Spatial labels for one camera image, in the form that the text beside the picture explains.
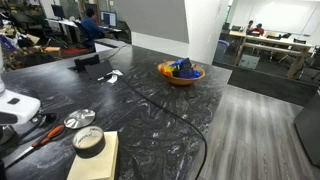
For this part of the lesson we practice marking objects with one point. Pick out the computer monitor with lit screen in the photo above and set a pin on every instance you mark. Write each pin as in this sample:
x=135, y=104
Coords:
x=108, y=19

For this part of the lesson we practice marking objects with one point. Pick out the long wooden meeting table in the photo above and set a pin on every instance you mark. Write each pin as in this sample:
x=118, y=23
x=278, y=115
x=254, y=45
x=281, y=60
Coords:
x=276, y=42

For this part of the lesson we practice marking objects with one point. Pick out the person in red shirt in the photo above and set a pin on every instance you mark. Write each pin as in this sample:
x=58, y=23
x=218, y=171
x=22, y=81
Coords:
x=259, y=30

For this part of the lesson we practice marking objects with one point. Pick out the black and clear small gadget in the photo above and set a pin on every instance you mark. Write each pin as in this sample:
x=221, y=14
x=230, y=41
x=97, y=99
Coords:
x=50, y=117

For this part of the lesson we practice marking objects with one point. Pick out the person in white shirt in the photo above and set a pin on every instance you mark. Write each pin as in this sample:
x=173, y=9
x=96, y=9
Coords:
x=249, y=26

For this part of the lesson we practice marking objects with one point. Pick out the large blue toy block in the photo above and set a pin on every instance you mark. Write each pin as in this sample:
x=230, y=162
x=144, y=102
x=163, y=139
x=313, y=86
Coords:
x=186, y=74

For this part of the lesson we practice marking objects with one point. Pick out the black tape roll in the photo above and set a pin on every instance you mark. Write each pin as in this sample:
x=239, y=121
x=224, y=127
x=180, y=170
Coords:
x=89, y=146

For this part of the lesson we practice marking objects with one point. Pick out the person in blue shirt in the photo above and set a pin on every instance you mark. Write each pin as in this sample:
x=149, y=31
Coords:
x=89, y=28

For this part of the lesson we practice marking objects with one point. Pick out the black pop-up outlet box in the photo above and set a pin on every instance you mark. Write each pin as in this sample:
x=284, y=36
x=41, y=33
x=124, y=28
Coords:
x=98, y=69

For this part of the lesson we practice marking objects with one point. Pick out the yellow toy block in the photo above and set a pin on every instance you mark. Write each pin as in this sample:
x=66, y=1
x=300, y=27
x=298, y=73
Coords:
x=170, y=70

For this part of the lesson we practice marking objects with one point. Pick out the white whiteboard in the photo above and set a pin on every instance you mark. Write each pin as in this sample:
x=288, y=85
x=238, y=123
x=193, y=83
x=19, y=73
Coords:
x=283, y=16

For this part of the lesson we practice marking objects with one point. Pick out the dark navy toy block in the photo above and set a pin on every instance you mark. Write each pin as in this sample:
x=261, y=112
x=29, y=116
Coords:
x=187, y=64

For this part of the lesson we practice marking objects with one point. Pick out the white paper tag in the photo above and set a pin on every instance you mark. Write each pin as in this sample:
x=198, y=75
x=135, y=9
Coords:
x=113, y=78

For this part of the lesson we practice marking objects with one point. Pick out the small blue toy block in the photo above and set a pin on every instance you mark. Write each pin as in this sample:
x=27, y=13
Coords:
x=176, y=62

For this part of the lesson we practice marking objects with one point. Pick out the black cabinet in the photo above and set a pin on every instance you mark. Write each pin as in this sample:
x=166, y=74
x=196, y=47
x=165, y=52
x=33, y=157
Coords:
x=308, y=130

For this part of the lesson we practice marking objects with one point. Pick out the blue waste bin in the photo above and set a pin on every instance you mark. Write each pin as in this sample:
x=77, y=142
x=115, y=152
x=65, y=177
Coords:
x=221, y=50

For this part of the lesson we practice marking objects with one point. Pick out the dark floor rug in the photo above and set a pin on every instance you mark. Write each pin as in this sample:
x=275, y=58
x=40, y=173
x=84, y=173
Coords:
x=266, y=85

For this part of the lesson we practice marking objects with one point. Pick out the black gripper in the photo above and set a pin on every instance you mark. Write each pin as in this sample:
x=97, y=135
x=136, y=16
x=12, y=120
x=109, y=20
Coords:
x=2, y=170

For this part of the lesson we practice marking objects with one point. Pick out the grey box under table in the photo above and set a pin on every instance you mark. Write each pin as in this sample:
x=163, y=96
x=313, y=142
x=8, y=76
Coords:
x=249, y=62

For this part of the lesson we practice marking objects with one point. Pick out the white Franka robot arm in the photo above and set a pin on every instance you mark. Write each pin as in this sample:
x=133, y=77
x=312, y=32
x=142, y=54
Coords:
x=20, y=106

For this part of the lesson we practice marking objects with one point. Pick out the silver round metal disc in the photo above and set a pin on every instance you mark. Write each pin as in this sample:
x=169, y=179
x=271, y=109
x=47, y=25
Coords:
x=80, y=118

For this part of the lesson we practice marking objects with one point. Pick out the dark computer monitor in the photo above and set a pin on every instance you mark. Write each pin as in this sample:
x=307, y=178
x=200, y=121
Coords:
x=58, y=10

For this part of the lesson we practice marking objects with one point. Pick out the black office chair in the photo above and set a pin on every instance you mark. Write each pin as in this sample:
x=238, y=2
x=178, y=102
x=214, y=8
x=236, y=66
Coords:
x=83, y=35

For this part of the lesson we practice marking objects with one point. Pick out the orange wooden bowl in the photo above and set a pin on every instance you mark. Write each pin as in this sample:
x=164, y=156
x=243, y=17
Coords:
x=181, y=80

